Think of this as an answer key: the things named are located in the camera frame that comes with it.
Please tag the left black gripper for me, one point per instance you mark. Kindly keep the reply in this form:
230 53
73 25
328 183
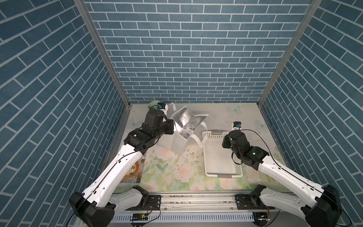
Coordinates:
168 123

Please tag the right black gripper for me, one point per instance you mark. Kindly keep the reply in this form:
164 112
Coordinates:
226 138

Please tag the white insulated delivery bag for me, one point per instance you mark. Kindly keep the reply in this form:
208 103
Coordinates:
186 125

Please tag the white plastic basket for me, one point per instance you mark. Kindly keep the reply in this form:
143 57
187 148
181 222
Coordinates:
219 161

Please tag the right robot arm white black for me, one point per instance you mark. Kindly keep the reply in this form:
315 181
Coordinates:
318 205

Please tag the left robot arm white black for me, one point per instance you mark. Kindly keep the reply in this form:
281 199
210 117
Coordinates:
96 205

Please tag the green round object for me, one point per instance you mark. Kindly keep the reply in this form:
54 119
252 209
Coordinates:
154 105

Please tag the floral table mat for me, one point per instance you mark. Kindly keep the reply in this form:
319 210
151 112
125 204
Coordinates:
165 171

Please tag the colourful illustrated book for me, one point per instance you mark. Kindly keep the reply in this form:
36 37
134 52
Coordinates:
134 174

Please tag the circuit board right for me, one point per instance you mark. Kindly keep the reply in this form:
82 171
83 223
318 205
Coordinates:
260 219

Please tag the green circuit board left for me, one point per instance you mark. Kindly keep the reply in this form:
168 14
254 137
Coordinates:
143 217

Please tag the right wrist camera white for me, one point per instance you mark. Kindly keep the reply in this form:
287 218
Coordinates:
236 125

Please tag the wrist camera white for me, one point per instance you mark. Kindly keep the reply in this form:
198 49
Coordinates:
236 125
163 107

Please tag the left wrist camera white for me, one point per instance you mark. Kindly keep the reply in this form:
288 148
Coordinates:
163 107

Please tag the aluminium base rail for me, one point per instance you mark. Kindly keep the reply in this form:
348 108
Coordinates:
198 206

